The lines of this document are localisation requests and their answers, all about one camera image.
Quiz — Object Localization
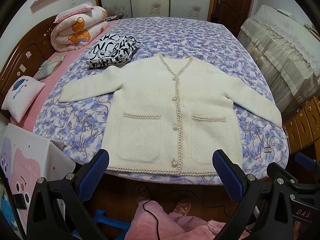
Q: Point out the beige covered furniture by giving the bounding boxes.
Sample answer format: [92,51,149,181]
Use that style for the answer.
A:
[238,4,319,118]

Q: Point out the pink fleece pajama legs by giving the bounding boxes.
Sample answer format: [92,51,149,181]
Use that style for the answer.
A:
[124,199,251,240]

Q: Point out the cream knit cardigan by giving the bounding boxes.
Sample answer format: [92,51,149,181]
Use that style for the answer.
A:
[59,55,282,176]

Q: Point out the small pink embroidered pillow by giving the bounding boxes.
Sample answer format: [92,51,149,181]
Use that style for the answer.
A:
[1,75,46,123]

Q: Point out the rolled bear print quilt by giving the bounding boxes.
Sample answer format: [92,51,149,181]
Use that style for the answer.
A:
[50,2,108,52]

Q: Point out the dark wooden door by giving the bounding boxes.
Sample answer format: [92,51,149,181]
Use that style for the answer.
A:
[214,0,252,37]

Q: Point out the blue plastic stool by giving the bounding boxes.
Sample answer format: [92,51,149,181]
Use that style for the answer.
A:
[69,208,131,239]

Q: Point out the purple cat print blanket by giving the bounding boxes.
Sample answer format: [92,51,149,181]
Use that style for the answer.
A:
[32,17,289,179]

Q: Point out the black cable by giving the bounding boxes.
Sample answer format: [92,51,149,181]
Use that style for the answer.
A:
[141,199,162,240]

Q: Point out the black white folded garment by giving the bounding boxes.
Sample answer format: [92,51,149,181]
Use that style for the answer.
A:
[86,34,140,69]

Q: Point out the orange wooden drawer cabinet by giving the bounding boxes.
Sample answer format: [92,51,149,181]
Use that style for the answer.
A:
[284,96,319,160]

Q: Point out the pink bed sheet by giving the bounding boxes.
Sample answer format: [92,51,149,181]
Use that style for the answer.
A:
[10,22,114,132]

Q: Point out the right floral slipper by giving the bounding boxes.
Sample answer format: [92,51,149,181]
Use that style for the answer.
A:
[173,197,191,216]

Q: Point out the grey star cushion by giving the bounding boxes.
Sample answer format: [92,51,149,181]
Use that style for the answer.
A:
[34,54,66,81]

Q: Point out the dark wooden headboard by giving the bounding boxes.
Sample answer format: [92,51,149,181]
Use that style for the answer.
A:
[0,14,59,120]

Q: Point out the floral slipper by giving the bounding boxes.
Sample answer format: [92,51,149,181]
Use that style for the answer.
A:
[135,184,150,205]
[173,197,191,216]

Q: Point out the left floral slipper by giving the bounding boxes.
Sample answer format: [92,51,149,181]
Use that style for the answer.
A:
[135,184,150,205]

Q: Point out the pink cartoon cardboard box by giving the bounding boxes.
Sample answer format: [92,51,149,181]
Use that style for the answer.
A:
[1,124,75,230]

